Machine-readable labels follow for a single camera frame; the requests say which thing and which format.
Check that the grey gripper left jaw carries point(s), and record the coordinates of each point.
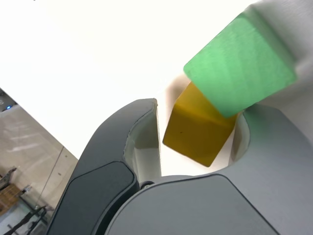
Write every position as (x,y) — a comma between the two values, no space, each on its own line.
(102,171)

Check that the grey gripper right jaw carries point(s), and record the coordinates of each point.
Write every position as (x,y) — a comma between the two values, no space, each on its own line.
(220,208)

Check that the yellow cube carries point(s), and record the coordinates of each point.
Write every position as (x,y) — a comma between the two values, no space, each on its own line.
(195,137)

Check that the green cube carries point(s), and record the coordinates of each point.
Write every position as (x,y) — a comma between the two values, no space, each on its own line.
(239,68)

